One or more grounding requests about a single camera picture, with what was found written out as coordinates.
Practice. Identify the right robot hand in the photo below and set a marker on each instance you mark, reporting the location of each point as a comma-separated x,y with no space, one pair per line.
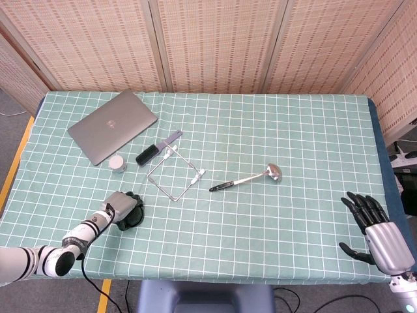
386,247

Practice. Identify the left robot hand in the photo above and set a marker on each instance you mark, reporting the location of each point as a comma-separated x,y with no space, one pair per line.
119,205

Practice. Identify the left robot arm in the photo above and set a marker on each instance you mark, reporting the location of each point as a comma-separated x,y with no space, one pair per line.
49,256

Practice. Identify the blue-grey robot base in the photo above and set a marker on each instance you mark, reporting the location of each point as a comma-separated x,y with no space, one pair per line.
205,296

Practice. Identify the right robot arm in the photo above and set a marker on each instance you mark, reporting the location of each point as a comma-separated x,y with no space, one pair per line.
405,293

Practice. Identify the small white-lidded jar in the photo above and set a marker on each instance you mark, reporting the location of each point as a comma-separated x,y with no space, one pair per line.
117,163

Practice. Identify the black box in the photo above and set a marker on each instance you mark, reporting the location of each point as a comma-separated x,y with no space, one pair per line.
408,189

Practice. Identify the dark blue table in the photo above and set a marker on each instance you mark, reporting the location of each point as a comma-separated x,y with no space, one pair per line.
387,182

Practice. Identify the grey closed laptop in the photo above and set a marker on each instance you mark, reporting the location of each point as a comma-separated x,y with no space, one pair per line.
112,127

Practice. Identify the white power strip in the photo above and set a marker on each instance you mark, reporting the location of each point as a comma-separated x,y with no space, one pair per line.
404,159

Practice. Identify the yellow floor tape strip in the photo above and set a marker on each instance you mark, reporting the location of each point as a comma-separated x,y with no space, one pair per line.
104,298
14,163

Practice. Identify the green checked tablecloth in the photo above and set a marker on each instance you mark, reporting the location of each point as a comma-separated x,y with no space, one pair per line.
260,137

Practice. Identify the woven folding screen panel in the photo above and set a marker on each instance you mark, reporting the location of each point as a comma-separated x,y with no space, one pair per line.
218,42
16,71
91,42
394,88
325,42

